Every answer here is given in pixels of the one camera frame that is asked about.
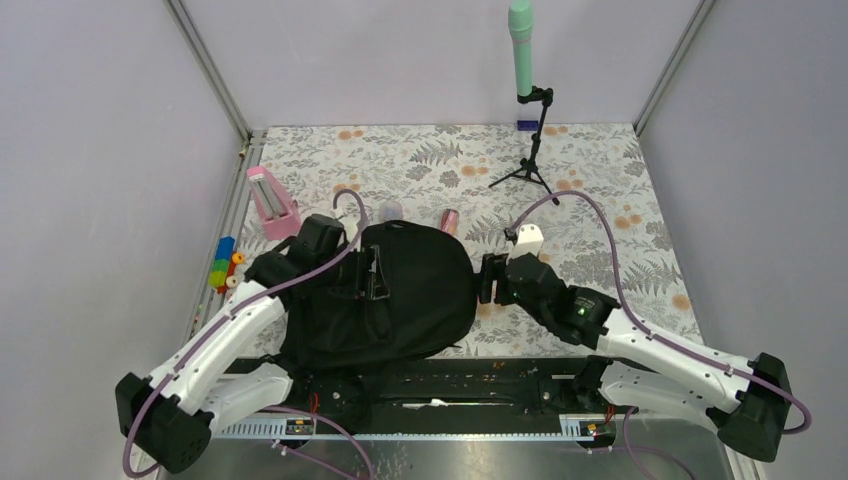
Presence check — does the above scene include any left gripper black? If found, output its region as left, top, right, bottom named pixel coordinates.
left=315, top=242, right=388, bottom=299

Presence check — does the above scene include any black student backpack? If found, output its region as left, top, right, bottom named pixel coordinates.
left=278, top=221, right=477, bottom=371

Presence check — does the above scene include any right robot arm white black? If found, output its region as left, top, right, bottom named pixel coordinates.
left=479, top=253, right=792, bottom=462

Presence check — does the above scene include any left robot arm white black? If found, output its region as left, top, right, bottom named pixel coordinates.
left=115, top=214, right=359, bottom=479

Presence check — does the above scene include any pink metronome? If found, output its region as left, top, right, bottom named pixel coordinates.
left=246, top=166, right=302, bottom=240

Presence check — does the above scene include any clear small cup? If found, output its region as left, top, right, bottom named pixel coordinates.
left=378, top=200, right=404, bottom=222

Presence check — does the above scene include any floral table mat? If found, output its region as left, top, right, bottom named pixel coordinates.
left=259, top=124, right=701, bottom=341

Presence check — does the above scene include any pink tube container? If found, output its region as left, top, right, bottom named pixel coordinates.
left=439, top=209, right=459, bottom=236

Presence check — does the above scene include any colourful toy block train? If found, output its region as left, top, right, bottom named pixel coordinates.
left=207, top=236, right=246, bottom=294

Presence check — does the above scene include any black tripod microphone stand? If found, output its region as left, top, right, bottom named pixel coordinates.
left=488, top=86, right=554, bottom=194

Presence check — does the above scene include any small blue block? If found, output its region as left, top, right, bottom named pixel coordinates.
left=516, top=120, right=538, bottom=131

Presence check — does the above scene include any green microphone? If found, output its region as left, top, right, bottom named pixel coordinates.
left=507, top=0, right=534, bottom=97

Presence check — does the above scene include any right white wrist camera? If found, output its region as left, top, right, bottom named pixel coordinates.
left=508, top=224, right=544, bottom=260

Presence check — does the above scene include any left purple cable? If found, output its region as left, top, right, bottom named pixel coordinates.
left=121, top=189, right=379, bottom=480

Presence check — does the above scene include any purple cable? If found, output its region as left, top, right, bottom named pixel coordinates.
left=504, top=190, right=814, bottom=480
left=121, top=189, right=379, bottom=480

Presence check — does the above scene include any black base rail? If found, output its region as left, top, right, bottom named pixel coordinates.
left=228, top=354, right=637, bottom=437

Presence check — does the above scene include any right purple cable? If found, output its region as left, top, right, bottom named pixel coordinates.
left=504, top=190, right=814, bottom=480

